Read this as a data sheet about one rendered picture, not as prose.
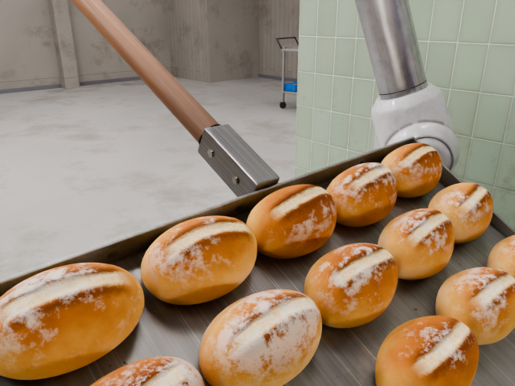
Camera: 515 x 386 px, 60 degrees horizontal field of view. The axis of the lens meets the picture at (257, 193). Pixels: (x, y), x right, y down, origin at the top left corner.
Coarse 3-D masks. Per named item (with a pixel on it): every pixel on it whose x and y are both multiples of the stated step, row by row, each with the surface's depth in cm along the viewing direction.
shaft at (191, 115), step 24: (72, 0) 60; (96, 0) 58; (96, 24) 57; (120, 24) 56; (120, 48) 54; (144, 48) 53; (144, 72) 51; (168, 72) 51; (168, 96) 49; (192, 96) 49; (192, 120) 47
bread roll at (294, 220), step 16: (288, 192) 39; (304, 192) 39; (320, 192) 40; (256, 208) 39; (272, 208) 38; (288, 208) 38; (304, 208) 38; (320, 208) 39; (256, 224) 38; (272, 224) 38; (288, 224) 38; (304, 224) 38; (320, 224) 39; (256, 240) 38; (272, 240) 38; (288, 240) 38; (304, 240) 38; (320, 240) 40; (272, 256) 39; (288, 256) 39
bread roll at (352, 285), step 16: (336, 256) 36; (352, 256) 36; (368, 256) 36; (384, 256) 37; (320, 272) 36; (336, 272) 35; (352, 272) 35; (368, 272) 35; (384, 272) 36; (304, 288) 37; (320, 288) 35; (336, 288) 34; (352, 288) 34; (368, 288) 35; (384, 288) 36; (320, 304) 35; (336, 304) 34; (352, 304) 34; (368, 304) 35; (384, 304) 36; (336, 320) 35; (352, 320) 35; (368, 320) 36
